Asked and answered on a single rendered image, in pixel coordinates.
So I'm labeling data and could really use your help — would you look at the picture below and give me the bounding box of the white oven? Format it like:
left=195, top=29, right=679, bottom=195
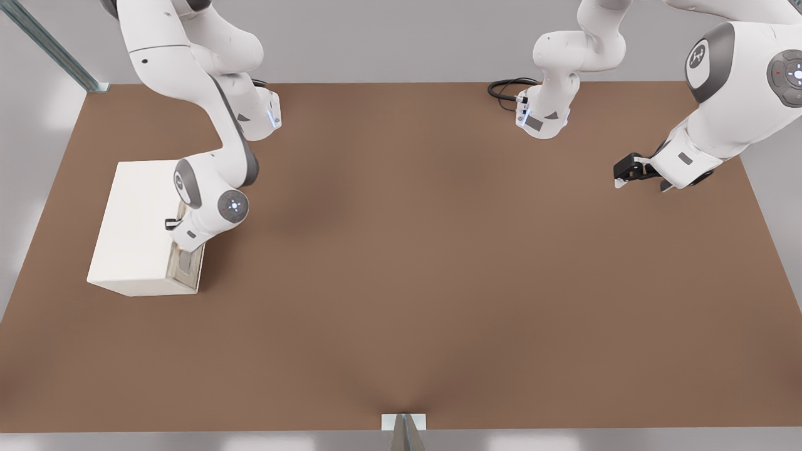
left=86, top=160, right=206, bottom=297

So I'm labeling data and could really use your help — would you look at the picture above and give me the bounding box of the black cable loop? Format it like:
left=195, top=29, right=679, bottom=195
left=487, top=78, right=541, bottom=114

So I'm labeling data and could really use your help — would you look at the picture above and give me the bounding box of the silver frame post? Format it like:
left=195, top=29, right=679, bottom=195
left=0, top=0, right=111, bottom=94
left=382, top=413, right=427, bottom=451

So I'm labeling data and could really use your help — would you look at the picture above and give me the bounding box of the oven door with grey window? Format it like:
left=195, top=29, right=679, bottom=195
left=165, top=200, right=206, bottom=295

